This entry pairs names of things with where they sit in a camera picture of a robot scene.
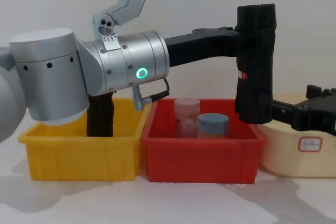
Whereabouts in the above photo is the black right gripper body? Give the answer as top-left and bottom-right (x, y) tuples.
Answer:
(291, 98), (336, 133)

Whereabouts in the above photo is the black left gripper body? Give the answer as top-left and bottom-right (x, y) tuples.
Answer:
(164, 28), (211, 68)

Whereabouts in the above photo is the black textured block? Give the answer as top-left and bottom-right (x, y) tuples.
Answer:
(86, 94), (116, 138)
(234, 3), (277, 125)

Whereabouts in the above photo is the white label with red border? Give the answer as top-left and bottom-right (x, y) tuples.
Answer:
(298, 136), (323, 153)

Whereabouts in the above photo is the cream plastic tub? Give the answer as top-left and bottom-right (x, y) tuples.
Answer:
(258, 92), (336, 178)

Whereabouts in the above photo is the clear jar with pink lid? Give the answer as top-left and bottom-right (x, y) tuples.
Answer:
(174, 98), (201, 138)

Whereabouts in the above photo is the clear jar with blue lid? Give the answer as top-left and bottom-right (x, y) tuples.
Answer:
(197, 113), (228, 140)

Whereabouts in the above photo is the red plastic bin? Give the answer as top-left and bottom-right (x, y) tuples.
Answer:
(141, 98), (266, 184)

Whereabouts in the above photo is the yellow plastic bin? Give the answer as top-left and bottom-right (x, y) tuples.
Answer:
(17, 98), (153, 182)

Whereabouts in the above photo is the thin dark wrist cable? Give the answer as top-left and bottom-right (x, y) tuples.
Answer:
(132, 78), (170, 111)

